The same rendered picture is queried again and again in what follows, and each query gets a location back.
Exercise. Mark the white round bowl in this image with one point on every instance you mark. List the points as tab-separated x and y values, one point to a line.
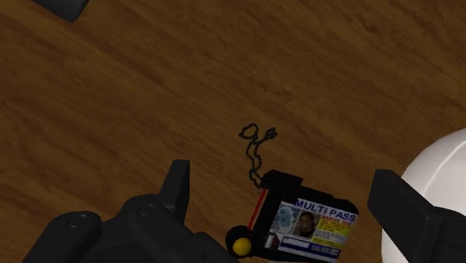
437	174

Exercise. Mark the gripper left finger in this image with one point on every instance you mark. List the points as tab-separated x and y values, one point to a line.
153	222

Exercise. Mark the dark grey block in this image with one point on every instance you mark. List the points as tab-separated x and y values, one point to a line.
63	6

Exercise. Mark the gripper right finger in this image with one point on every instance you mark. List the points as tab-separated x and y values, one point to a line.
411	215

